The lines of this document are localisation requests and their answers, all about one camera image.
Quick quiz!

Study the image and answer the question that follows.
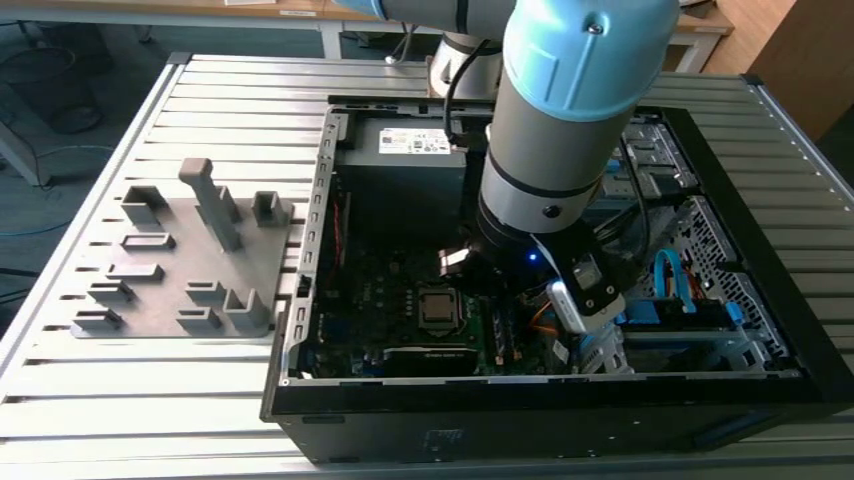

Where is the silver CPU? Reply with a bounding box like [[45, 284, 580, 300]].
[[420, 293, 461, 321]]

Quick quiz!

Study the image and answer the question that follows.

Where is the dark motherboard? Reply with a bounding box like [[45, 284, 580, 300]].
[[312, 239, 575, 379]]

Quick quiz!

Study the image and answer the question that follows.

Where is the black graphics card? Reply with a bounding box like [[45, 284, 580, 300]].
[[380, 346, 482, 379]]

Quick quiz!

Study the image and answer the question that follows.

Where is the grey power supply unit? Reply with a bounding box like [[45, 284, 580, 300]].
[[332, 119, 468, 241]]

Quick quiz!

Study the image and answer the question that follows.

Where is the blue disk carrier with disk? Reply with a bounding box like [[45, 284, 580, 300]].
[[623, 298, 745, 331]]

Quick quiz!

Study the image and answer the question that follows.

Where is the black PC case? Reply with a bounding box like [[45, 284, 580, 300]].
[[257, 93, 845, 466]]

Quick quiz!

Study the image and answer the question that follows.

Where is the grey metal disk bay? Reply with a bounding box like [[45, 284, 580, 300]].
[[599, 119, 701, 201], [576, 319, 792, 376]]

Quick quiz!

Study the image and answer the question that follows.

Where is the grey parts rack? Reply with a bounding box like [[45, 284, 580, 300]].
[[69, 157, 296, 341]]

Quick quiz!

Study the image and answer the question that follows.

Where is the brown wooden cabinet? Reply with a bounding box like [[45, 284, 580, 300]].
[[703, 0, 854, 146]]

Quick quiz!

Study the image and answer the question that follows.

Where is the black camera bracket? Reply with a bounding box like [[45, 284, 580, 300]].
[[529, 232, 625, 317]]

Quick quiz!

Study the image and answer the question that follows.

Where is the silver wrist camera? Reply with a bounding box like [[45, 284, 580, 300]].
[[545, 279, 628, 334]]

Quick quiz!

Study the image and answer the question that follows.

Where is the orange wire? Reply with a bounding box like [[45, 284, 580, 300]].
[[529, 309, 561, 335]]

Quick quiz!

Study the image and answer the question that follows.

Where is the red wire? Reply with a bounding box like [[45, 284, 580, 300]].
[[329, 192, 352, 261]]

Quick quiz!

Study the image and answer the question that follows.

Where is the blue data wire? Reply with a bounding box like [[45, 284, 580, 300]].
[[651, 248, 699, 314]]

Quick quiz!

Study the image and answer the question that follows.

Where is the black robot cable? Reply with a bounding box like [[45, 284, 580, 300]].
[[384, 19, 418, 65], [442, 37, 499, 151], [599, 134, 668, 281]]

